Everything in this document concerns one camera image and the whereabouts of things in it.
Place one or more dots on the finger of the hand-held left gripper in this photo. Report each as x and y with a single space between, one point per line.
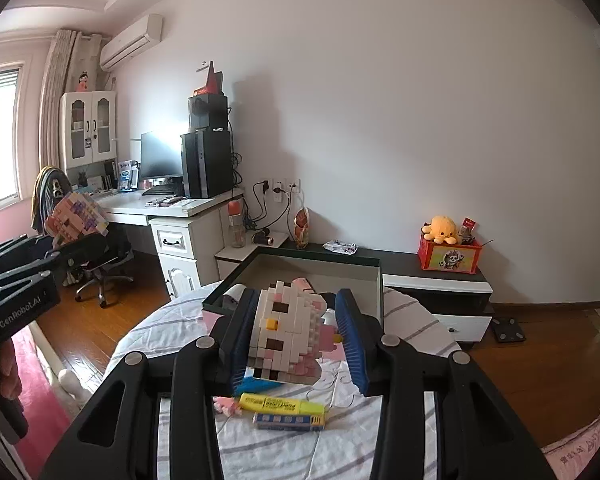
5 247
80 251

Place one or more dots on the blue white package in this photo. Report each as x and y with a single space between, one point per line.
126 177

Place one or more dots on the orange octopus plush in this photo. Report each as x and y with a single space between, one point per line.
442 227

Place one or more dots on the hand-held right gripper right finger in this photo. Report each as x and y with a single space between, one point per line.
352 340

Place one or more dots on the blue rectangular box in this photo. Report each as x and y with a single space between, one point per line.
290 422

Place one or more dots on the person's left hand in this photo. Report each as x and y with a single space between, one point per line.
5 370

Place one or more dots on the red small packet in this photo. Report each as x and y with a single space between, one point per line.
468 227

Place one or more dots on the white hutch cabinet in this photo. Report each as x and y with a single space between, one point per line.
87 130

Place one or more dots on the white bed post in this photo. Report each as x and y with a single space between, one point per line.
71 385

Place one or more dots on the white printed packet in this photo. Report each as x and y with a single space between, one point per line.
341 247

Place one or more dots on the pink block figure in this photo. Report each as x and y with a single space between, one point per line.
75 215

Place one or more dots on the orange snack bag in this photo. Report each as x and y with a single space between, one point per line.
301 227

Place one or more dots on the striped white bed sheet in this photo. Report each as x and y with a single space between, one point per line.
290 452

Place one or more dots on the orange cap bottle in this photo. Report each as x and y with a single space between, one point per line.
236 225

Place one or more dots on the black office chair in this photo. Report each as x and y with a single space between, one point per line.
100 270

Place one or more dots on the wall power outlets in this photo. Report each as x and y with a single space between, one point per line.
280 185

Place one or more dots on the pink rug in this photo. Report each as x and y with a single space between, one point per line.
40 390

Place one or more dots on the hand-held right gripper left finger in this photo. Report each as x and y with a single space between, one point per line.
240 330

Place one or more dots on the small pink doll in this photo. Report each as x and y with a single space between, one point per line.
82 82

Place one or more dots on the yellow highlighter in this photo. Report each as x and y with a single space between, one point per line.
280 404

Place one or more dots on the white block cat figure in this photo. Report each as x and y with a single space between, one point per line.
285 330

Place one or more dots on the pink storage box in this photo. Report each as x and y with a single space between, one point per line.
325 267

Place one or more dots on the beige curtain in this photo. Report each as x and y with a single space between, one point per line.
60 90

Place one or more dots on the black floor scale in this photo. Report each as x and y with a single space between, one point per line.
509 331

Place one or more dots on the red paper bag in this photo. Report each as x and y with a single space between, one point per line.
211 80

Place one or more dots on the computer monitor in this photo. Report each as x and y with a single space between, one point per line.
160 157

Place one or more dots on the white curved sheet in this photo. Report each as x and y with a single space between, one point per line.
235 295

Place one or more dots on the small black device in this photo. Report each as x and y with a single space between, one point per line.
266 238

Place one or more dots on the small pink block piece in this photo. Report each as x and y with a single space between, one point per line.
226 405

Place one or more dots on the black computer tower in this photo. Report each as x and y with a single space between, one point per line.
207 165

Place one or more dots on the red printed storage box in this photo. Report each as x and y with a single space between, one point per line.
450 257

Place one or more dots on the white air conditioner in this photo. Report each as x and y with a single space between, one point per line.
130 42

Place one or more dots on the black white low cabinet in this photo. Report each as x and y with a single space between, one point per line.
430 285

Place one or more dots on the white drawer unit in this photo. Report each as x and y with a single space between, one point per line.
185 250

